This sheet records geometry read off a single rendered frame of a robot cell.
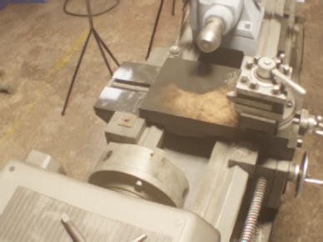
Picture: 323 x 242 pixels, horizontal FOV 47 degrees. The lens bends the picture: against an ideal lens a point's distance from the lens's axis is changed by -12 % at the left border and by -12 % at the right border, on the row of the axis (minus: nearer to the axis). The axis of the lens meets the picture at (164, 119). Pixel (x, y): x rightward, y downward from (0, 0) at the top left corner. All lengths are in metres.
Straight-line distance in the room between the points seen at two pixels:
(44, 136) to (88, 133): 0.33
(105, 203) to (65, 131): 2.08
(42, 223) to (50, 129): 2.14
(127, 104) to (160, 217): 0.93
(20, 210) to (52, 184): 0.10
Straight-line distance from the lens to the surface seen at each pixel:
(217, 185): 1.38
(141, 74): 1.73
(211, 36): 1.49
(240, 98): 1.29
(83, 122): 2.84
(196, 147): 1.63
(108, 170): 0.97
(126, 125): 1.51
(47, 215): 0.77
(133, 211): 0.74
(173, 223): 0.72
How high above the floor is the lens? 1.96
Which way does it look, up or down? 46 degrees down
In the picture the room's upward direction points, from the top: 6 degrees counter-clockwise
